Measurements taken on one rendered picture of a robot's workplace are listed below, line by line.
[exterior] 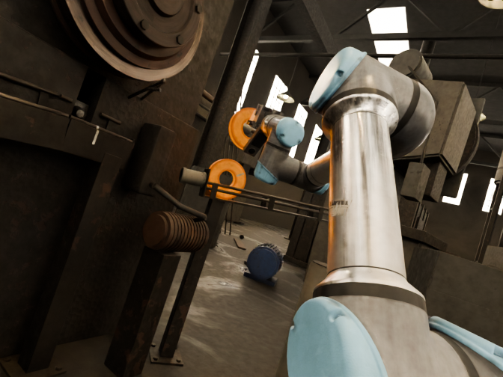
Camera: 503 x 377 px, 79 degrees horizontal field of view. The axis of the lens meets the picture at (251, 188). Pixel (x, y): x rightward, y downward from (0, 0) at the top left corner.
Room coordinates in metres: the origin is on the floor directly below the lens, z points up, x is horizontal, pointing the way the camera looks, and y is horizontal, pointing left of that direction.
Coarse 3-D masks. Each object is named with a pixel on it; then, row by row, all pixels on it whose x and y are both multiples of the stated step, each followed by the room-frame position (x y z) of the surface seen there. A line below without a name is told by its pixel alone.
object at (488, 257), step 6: (492, 246) 3.85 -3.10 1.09; (486, 252) 3.93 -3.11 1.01; (492, 252) 3.81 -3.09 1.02; (498, 252) 3.69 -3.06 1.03; (486, 258) 3.90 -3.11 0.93; (492, 258) 3.77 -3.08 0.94; (498, 258) 3.66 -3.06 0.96; (486, 264) 3.86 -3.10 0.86; (492, 264) 3.74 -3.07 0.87; (498, 264) 3.63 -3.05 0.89
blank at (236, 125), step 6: (246, 108) 1.10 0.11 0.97; (252, 108) 1.11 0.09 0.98; (234, 114) 1.10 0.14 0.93; (240, 114) 1.10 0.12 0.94; (246, 114) 1.11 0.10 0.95; (234, 120) 1.09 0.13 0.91; (240, 120) 1.10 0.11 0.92; (246, 120) 1.11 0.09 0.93; (234, 126) 1.09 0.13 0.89; (240, 126) 1.10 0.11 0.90; (234, 132) 1.09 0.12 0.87; (240, 132) 1.10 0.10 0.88; (234, 138) 1.10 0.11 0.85; (240, 138) 1.10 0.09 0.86; (246, 138) 1.11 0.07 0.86; (240, 144) 1.11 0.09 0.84
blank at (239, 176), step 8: (224, 160) 1.17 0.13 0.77; (232, 160) 1.18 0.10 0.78; (216, 168) 1.16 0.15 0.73; (224, 168) 1.17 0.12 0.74; (232, 168) 1.19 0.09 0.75; (240, 168) 1.20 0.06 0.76; (216, 176) 1.17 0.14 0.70; (240, 176) 1.20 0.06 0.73; (208, 184) 1.16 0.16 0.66; (232, 184) 1.21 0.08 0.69; (240, 184) 1.21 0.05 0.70; (240, 192) 1.21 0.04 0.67
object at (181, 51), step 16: (80, 0) 0.72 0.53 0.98; (96, 0) 0.73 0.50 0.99; (96, 16) 0.75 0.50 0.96; (112, 16) 0.76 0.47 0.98; (112, 32) 0.78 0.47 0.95; (128, 32) 0.80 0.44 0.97; (112, 48) 0.80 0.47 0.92; (128, 48) 0.83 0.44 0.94; (144, 48) 0.85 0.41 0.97; (160, 48) 0.89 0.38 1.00; (176, 48) 0.93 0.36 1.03; (144, 64) 0.89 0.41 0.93; (160, 64) 0.93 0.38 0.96
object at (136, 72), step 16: (64, 0) 0.70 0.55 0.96; (64, 16) 0.76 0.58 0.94; (80, 16) 0.73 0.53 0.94; (80, 32) 0.75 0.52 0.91; (96, 32) 0.77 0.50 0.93; (96, 48) 0.78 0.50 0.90; (192, 48) 1.03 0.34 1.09; (112, 64) 0.83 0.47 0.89; (128, 64) 0.87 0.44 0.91; (176, 64) 1.00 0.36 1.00; (144, 80) 0.92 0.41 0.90; (160, 80) 0.97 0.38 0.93
